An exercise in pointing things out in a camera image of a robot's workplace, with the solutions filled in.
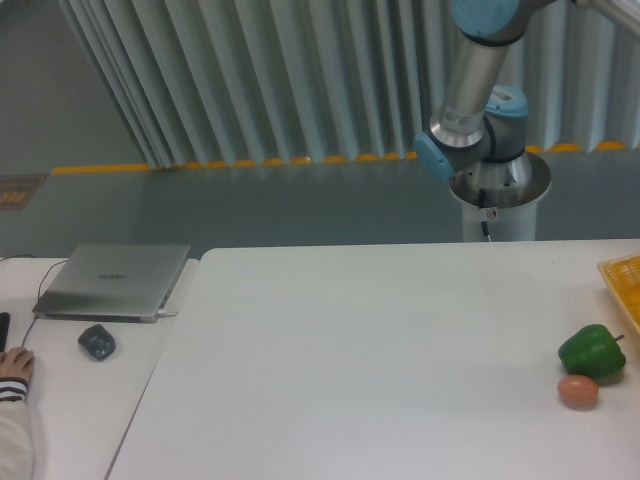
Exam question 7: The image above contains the person's hand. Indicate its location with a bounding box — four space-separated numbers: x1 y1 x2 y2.
0 347 34 384

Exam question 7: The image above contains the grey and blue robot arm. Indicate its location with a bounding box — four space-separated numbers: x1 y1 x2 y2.
414 1 639 180

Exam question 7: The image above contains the white sleeved forearm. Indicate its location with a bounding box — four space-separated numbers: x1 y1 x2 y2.
1 377 35 480

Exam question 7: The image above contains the green bell pepper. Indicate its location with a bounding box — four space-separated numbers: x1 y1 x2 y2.
558 324 626 379

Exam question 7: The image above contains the black phone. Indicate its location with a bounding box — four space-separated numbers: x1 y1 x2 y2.
0 312 11 352

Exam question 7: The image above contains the silver closed laptop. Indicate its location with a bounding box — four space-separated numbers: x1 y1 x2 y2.
33 244 190 323

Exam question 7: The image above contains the white usb plug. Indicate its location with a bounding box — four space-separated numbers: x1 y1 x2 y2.
158 310 179 318

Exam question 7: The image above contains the brown egg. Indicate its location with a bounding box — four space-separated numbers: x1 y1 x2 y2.
557 375 599 408

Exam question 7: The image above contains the yellow plastic basket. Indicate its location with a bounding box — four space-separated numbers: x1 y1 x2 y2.
598 254 640 332

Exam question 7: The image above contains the grey laptop cable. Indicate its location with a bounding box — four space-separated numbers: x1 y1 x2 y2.
0 253 69 351

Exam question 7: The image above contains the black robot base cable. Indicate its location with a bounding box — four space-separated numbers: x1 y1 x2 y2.
477 187 494 243

